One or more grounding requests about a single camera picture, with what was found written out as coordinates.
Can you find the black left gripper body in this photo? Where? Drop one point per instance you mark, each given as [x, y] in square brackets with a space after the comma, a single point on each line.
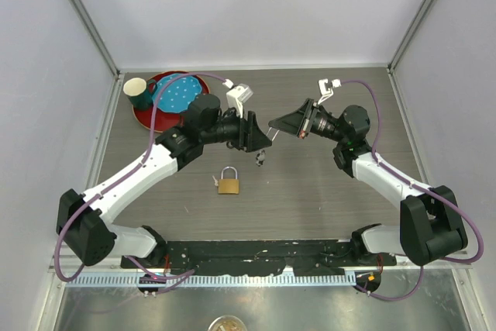
[242, 134]

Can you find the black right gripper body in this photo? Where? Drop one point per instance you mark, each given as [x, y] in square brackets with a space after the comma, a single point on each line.
[309, 119]

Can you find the keys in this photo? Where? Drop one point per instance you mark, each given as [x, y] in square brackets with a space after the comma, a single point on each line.
[260, 158]

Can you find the large brass padlock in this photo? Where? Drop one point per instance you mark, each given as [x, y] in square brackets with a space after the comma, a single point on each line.
[227, 186]

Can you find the small brass long-shackle padlock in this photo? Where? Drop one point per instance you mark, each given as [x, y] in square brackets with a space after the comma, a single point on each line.
[272, 134]

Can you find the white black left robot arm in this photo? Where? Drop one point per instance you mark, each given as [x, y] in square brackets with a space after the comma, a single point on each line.
[85, 220]

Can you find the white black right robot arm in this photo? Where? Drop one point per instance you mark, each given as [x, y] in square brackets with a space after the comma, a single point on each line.
[428, 230]

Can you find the blue dotted plate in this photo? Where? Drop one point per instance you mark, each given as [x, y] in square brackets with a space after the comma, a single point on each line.
[178, 95]

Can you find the dark green mug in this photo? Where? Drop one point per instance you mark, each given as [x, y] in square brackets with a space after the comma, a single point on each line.
[140, 92]

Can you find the round metal object bottom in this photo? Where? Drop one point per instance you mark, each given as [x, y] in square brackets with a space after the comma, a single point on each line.
[227, 323]

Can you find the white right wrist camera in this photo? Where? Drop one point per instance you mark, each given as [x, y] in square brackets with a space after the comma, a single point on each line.
[326, 88]

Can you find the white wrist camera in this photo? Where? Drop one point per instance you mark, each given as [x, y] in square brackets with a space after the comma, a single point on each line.
[237, 95]
[326, 88]

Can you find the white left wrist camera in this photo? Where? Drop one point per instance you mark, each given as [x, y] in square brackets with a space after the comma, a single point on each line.
[237, 95]

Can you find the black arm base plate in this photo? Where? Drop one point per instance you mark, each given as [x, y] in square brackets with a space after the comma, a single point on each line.
[262, 258]

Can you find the slotted blue-white cable duct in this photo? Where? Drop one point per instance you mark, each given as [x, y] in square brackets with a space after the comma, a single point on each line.
[286, 279]

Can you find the aluminium frame rail front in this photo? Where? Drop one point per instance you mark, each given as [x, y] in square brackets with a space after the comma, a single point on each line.
[93, 257]

